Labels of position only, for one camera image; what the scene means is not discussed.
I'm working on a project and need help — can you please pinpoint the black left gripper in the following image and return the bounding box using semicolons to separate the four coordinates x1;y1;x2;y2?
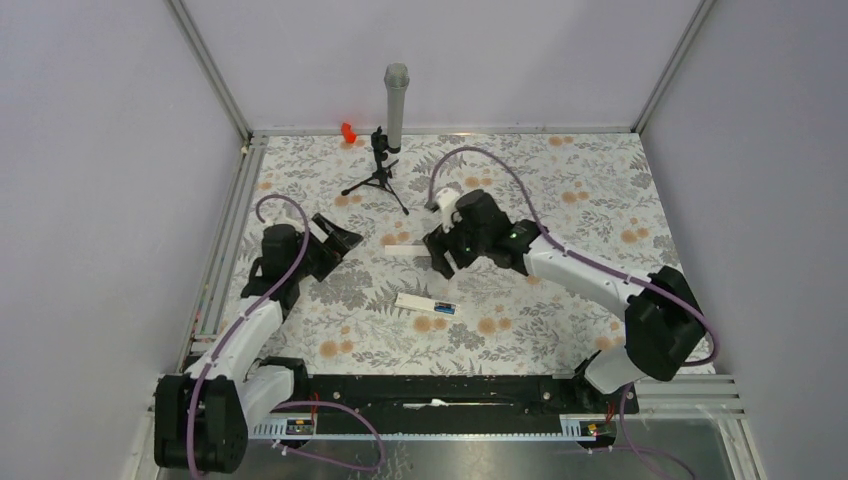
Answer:
289;214;361;281

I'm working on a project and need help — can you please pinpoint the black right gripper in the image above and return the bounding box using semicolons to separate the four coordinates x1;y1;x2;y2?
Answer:
423;215;490;280

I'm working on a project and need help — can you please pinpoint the white remote battery cover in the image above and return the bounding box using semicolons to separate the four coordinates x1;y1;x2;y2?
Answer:
384;244;430;257

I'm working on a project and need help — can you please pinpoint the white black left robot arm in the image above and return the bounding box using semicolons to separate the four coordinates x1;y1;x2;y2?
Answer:
153;214;363;473

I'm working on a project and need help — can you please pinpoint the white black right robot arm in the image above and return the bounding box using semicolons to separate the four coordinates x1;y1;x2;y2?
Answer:
423;188;707;412

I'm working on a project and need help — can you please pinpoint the orange plastic clip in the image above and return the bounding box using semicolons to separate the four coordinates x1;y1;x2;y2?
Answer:
340;122;358;144

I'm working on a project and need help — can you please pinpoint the black microphone stand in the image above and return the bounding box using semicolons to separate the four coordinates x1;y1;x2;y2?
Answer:
341;126;410;215

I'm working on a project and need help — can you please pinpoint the grey microphone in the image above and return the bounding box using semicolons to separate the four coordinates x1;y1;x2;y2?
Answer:
384;62;410;153

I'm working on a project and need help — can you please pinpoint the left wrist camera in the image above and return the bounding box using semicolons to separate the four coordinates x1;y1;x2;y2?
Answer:
274;210;309;231

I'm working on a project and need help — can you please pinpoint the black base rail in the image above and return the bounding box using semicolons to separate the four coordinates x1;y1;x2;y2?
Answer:
270;375;639;434

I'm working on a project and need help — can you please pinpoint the slotted grey cable duct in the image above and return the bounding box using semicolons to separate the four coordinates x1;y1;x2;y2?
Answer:
248;414;601;442

